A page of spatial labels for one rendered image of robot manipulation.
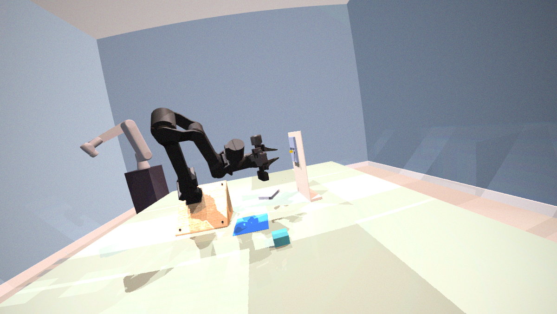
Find teal cube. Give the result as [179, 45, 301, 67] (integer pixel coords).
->
[272, 229, 290, 247]

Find blue flat square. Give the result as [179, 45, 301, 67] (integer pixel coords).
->
[233, 213, 269, 236]

